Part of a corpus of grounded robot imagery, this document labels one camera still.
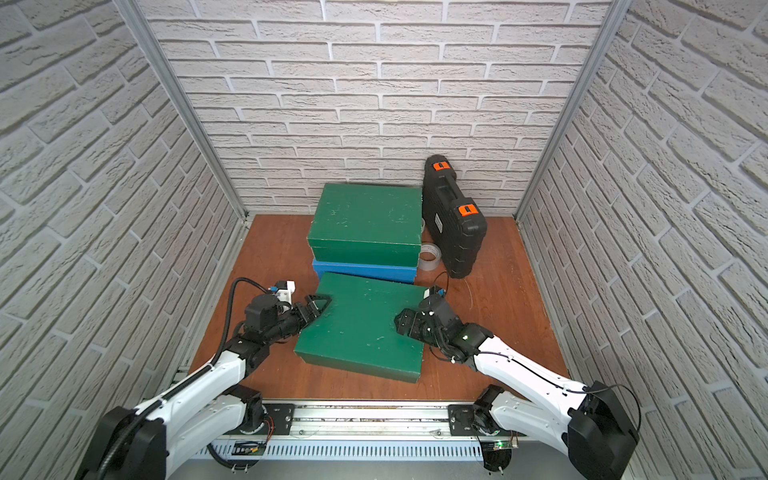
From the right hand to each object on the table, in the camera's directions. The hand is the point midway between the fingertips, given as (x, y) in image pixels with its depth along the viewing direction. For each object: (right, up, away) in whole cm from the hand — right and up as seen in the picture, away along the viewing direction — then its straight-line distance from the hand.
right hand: (408, 324), depth 81 cm
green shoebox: (-14, 0, -4) cm, 14 cm away
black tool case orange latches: (+15, +28, +3) cm, 32 cm away
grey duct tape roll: (+9, +18, +25) cm, 32 cm away
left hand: (-22, +6, +1) cm, 23 cm away
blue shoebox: (-12, +14, +7) cm, 20 cm away
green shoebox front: (-12, +29, +6) cm, 32 cm away
